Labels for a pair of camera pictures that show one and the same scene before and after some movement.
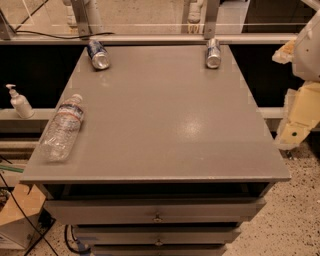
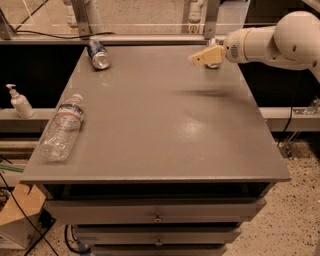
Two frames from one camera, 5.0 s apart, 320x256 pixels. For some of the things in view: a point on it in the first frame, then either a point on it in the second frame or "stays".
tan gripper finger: [301, 114] to [240, 47]
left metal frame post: [80, 11] stays
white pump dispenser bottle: [20, 103] stays
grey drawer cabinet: [171, 156] stays
